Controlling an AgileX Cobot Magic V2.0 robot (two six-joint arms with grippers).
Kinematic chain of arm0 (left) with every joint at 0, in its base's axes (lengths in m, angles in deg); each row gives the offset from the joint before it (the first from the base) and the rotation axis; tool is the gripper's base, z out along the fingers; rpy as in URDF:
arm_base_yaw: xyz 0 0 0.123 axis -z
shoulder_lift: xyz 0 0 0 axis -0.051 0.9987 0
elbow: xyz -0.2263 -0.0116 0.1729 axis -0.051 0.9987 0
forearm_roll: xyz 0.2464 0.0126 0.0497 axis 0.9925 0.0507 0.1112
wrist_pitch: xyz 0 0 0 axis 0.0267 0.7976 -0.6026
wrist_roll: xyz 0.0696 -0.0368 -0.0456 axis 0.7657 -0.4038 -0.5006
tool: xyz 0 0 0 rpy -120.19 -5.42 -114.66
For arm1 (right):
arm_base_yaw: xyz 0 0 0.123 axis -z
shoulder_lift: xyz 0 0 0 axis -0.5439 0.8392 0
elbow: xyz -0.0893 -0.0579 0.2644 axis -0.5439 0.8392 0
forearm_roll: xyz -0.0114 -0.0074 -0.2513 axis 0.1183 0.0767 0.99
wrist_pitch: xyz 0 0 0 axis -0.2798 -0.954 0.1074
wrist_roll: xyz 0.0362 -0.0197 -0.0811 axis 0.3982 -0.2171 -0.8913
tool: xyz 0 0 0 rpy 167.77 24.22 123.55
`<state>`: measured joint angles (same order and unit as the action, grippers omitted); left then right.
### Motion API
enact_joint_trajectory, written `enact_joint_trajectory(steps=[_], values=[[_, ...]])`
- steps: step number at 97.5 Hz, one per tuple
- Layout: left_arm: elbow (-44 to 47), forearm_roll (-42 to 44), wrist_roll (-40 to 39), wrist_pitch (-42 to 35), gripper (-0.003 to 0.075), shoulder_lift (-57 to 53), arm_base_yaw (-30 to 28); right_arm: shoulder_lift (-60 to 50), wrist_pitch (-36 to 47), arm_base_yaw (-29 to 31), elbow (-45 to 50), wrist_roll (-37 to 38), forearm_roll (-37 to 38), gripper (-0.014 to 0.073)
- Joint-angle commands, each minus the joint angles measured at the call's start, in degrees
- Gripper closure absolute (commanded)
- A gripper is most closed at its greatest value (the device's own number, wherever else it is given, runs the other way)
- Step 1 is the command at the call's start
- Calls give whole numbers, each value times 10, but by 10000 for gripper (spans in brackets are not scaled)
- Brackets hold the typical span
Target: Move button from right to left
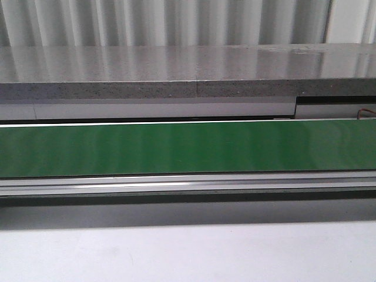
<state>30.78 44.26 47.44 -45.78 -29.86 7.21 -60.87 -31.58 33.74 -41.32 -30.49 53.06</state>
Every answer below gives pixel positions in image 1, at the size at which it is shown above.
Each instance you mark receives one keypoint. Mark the grey speckled stone slab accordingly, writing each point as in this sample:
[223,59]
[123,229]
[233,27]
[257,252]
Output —
[168,72]

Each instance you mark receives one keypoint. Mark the green conveyor belt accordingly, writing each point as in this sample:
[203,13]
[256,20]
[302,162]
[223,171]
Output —
[186,147]

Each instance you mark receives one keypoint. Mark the white pleated curtain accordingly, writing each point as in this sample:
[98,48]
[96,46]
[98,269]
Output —
[185,23]

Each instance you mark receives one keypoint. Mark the grey conveyor back rail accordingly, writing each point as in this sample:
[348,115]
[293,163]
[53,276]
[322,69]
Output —
[183,108]

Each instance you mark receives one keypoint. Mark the aluminium conveyor front rail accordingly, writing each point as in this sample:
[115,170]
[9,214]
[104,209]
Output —
[247,182]

